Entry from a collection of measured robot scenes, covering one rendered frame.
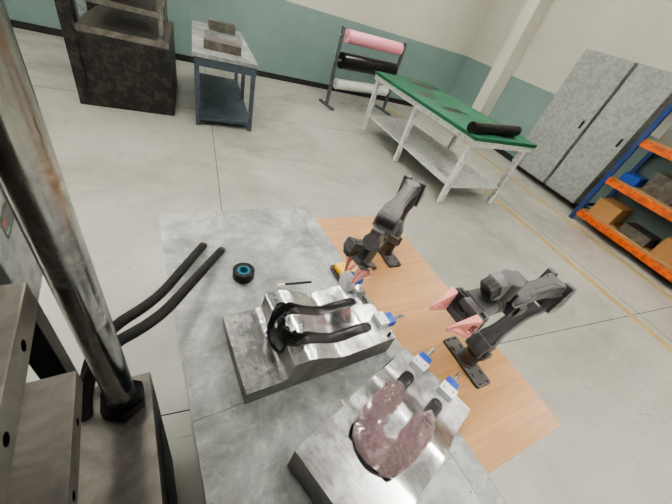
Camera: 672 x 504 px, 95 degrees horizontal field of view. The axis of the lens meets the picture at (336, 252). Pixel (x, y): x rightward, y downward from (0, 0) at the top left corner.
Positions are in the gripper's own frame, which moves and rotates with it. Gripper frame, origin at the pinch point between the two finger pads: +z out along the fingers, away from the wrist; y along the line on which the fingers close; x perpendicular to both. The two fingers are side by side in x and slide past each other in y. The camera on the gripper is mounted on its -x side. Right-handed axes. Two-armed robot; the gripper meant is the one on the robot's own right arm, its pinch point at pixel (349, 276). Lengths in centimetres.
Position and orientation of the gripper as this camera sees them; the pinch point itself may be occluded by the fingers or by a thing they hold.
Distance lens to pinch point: 111.5
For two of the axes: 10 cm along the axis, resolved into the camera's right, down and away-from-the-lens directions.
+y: 4.8, 6.0, -6.4
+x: 7.0, 1.9, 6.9
